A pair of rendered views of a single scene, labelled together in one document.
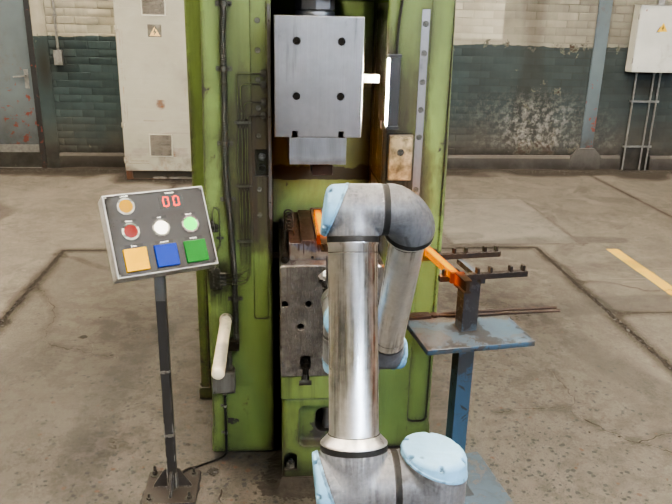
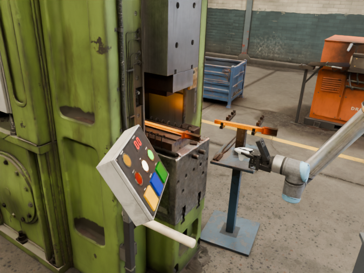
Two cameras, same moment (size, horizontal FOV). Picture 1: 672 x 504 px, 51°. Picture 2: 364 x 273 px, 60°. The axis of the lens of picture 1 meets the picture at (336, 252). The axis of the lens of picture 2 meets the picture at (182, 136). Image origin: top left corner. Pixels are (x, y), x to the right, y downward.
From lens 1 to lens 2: 199 cm
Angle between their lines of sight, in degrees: 49
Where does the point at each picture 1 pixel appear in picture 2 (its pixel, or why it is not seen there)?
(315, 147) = (182, 78)
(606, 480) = (255, 193)
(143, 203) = (130, 152)
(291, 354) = (179, 209)
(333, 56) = (190, 15)
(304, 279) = (185, 162)
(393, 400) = not seen: hidden behind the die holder
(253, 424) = (138, 265)
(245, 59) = (130, 20)
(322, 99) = (186, 45)
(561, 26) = not seen: outside the picture
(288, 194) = not seen: hidden behind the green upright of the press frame
